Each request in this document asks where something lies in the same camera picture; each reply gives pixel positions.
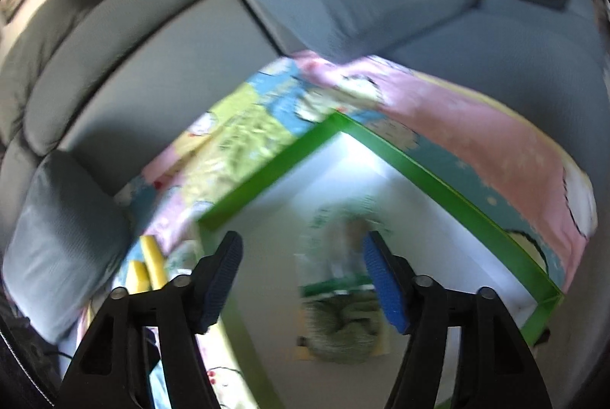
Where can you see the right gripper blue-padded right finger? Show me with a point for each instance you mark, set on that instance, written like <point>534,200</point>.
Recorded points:
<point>496,368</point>

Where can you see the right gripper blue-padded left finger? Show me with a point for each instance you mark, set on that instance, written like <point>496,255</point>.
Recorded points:
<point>112,366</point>

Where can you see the yellow green sponge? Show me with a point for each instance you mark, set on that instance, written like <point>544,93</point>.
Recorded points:
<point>137,277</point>
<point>154,261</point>

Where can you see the green cloth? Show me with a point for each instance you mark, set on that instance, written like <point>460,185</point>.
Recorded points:
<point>343,327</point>

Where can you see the yellow tissue pack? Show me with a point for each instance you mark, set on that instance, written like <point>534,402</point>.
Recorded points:
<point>305,337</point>

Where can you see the clear green tea bag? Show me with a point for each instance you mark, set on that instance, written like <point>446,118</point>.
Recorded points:
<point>330,253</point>

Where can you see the grey textured pillow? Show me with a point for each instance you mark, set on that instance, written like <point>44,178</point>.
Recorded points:
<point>69,240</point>

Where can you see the colourful cartoon bedsheet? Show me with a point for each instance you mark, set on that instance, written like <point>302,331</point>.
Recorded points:
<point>267,114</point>

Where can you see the green white cardboard box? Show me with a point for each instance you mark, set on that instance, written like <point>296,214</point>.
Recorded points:
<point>434,227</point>

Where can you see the grey sofa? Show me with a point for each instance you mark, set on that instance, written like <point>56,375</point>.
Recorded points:
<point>115,81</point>

